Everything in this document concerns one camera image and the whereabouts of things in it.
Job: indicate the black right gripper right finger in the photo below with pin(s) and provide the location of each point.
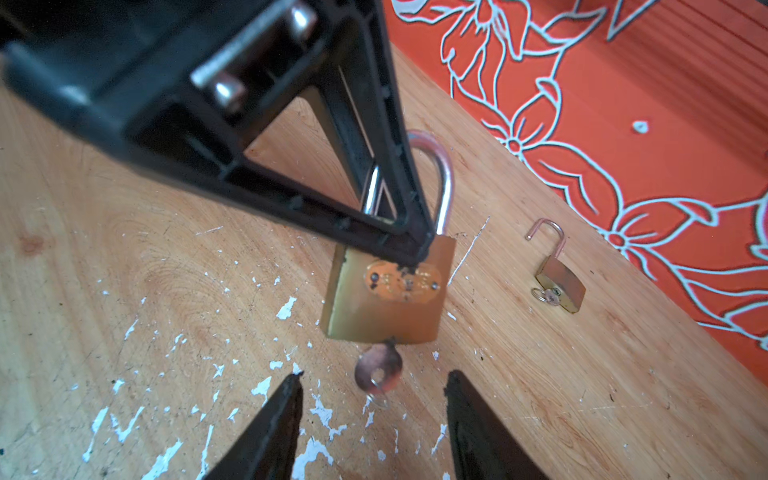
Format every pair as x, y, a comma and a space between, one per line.
481, 446

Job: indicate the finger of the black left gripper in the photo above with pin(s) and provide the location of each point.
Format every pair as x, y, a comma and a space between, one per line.
354, 75

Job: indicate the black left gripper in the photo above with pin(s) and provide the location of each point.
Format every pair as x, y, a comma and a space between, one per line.
120, 54

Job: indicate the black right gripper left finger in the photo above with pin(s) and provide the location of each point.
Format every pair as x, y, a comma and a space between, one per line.
267, 447

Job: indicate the small silver key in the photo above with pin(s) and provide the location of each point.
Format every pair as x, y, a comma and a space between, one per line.
379, 369

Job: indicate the key with ring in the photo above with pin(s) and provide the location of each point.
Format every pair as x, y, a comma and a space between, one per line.
550, 296

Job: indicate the brass padlock with steel shackle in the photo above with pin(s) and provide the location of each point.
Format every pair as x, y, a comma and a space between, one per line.
553, 273

